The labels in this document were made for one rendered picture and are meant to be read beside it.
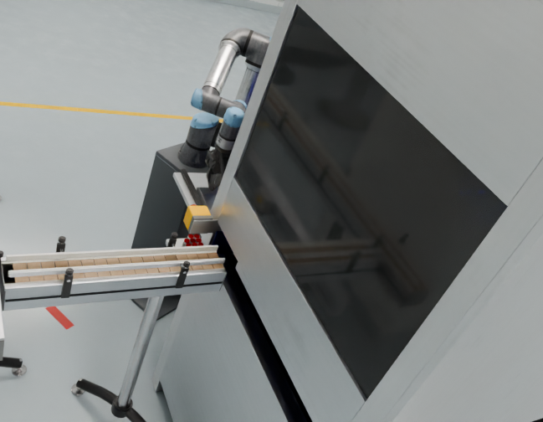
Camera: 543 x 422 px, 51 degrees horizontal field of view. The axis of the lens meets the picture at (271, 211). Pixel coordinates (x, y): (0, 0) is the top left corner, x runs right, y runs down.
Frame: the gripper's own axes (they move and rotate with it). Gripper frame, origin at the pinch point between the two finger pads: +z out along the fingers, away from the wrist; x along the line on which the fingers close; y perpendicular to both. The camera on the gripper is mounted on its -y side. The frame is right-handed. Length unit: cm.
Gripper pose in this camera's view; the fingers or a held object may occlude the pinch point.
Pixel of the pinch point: (212, 189)
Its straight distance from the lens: 231.4
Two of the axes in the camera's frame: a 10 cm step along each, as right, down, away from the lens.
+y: -4.0, -6.5, 6.5
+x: -8.6, 0.1, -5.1
